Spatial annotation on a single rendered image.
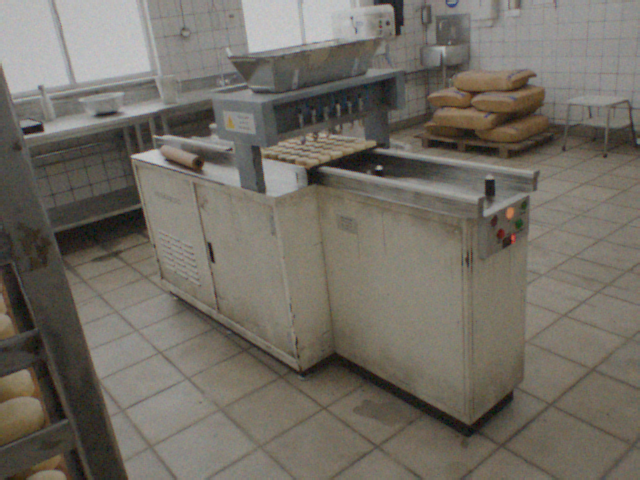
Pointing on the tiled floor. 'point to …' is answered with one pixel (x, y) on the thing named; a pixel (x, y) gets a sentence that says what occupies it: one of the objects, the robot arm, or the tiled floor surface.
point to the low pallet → (489, 142)
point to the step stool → (601, 117)
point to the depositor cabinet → (242, 255)
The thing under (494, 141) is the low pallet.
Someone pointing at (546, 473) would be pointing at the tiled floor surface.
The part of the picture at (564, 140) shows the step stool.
